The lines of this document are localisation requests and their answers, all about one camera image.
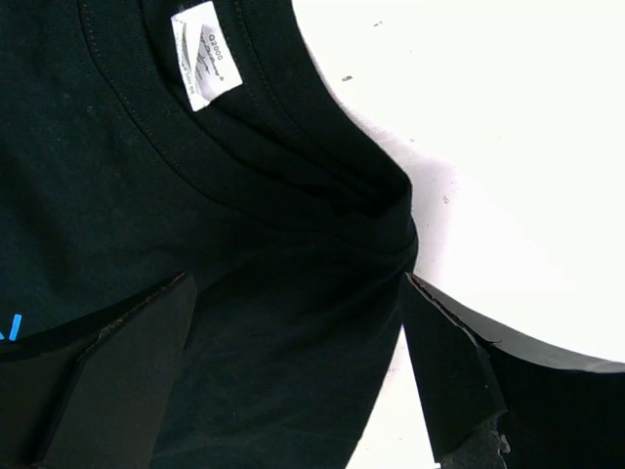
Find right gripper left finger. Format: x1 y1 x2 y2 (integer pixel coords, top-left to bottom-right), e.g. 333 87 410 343
1 273 197 468

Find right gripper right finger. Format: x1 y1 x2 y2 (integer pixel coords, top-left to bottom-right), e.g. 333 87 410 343
402 275 624 468

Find black t-shirt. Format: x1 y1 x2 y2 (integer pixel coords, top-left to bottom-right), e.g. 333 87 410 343
1 1 417 468

